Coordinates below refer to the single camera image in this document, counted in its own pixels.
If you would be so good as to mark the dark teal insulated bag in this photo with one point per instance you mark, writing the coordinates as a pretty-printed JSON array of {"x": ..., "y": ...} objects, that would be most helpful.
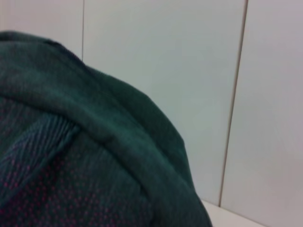
[{"x": 82, "y": 146}]

